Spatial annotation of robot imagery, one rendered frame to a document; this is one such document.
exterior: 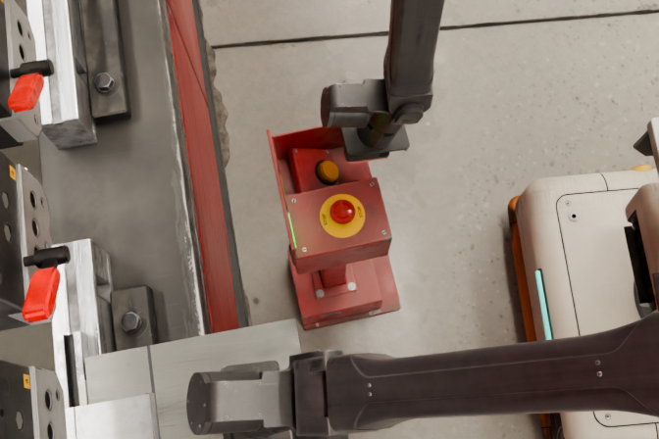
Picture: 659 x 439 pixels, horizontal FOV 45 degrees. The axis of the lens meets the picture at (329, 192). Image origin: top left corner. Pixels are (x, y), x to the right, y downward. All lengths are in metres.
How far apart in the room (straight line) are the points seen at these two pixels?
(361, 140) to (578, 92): 1.17
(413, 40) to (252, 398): 0.44
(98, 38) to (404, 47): 0.54
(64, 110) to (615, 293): 1.21
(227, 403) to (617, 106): 1.74
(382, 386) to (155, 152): 0.68
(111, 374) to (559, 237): 1.11
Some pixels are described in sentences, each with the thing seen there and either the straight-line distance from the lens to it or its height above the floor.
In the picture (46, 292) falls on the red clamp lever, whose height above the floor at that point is 1.30.
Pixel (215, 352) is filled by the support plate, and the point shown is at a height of 1.00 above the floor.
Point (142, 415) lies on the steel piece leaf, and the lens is 1.01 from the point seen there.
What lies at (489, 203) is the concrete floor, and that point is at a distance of 2.12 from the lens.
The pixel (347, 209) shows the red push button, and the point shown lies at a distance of 1.23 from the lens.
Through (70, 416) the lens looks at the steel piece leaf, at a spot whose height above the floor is 1.00.
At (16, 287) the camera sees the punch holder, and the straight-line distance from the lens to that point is 0.78.
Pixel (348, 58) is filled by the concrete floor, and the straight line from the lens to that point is 2.24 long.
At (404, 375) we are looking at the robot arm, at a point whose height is 1.36.
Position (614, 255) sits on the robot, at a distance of 1.86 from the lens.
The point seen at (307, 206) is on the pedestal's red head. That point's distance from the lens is 1.26.
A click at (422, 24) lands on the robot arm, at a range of 0.90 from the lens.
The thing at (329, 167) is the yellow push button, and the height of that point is 0.73.
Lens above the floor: 1.99
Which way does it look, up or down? 72 degrees down
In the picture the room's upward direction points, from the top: 2 degrees counter-clockwise
